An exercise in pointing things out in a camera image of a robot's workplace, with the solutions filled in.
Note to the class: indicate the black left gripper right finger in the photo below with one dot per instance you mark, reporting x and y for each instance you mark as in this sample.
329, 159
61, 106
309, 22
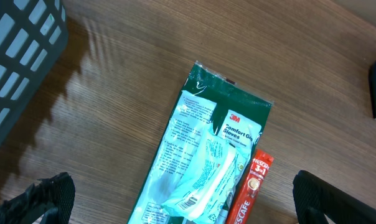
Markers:
316, 201

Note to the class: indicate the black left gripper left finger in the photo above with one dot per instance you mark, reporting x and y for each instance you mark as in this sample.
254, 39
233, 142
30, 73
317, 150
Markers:
51, 200

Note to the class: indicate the red Nescafe sachet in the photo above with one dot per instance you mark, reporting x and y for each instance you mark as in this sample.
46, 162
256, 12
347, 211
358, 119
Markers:
247, 195

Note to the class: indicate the light green wipes packet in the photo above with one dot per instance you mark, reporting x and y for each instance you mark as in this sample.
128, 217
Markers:
211, 176

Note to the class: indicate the green 3M gloves package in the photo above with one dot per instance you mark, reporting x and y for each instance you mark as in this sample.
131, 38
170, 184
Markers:
206, 98

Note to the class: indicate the grey plastic shopping basket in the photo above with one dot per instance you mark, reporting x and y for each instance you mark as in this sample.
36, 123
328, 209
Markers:
33, 34

